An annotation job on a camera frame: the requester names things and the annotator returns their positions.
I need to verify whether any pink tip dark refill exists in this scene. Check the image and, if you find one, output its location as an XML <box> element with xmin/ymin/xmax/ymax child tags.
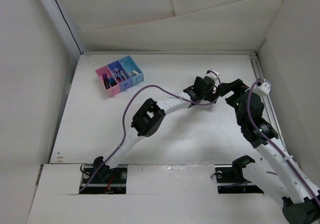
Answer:
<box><xmin>117</xmin><ymin>71</ymin><xmax>123</xmax><ymax>82</ymax></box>

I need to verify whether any blue cap black highlighter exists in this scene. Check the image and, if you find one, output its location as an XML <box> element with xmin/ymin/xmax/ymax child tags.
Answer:
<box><xmin>108</xmin><ymin>78</ymin><xmax>118</xmax><ymax>87</ymax></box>

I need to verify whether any purple cap black highlighter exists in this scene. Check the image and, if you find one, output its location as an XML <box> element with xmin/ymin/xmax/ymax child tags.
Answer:
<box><xmin>102</xmin><ymin>74</ymin><xmax>110</xmax><ymax>89</ymax></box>

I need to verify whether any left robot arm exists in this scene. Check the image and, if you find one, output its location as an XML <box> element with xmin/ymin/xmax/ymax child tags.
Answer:
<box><xmin>91</xmin><ymin>70</ymin><xmax>221</xmax><ymax>183</ymax></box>

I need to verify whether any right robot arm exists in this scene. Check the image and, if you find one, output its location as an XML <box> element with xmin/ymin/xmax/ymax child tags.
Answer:
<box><xmin>218</xmin><ymin>79</ymin><xmax>320</xmax><ymax>224</ymax></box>

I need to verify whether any light blue drawer box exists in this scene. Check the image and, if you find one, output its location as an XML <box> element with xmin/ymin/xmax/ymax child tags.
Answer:
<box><xmin>119</xmin><ymin>55</ymin><xmax>144</xmax><ymax>86</ymax></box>

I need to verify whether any purple-blue drawer box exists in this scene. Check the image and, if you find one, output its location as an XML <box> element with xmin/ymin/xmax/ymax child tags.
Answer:
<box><xmin>107</xmin><ymin>60</ymin><xmax>133</xmax><ymax>91</ymax></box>

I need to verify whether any pink drawer box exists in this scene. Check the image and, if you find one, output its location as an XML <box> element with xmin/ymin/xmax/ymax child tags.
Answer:
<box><xmin>95</xmin><ymin>66</ymin><xmax>121</xmax><ymax>97</ymax></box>

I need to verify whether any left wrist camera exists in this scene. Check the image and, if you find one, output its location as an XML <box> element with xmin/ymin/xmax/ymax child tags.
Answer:
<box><xmin>204</xmin><ymin>70</ymin><xmax>221</xmax><ymax>83</ymax></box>

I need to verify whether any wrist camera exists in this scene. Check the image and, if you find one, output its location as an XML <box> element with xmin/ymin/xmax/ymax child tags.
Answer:
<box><xmin>254</xmin><ymin>79</ymin><xmax>271</xmax><ymax>97</ymax></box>
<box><xmin>204</xmin><ymin>70</ymin><xmax>221</xmax><ymax>83</ymax></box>

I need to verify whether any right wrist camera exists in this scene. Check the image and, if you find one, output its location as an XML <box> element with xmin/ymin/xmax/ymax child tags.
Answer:
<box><xmin>254</xmin><ymin>79</ymin><xmax>271</xmax><ymax>97</ymax></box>

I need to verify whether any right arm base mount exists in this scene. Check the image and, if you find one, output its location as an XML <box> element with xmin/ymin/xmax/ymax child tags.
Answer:
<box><xmin>210</xmin><ymin>155</ymin><xmax>264</xmax><ymax>194</ymax></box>

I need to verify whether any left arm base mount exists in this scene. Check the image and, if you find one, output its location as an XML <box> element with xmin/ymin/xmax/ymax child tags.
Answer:
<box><xmin>79</xmin><ymin>164</ymin><xmax>128</xmax><ymax>195</ymax></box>

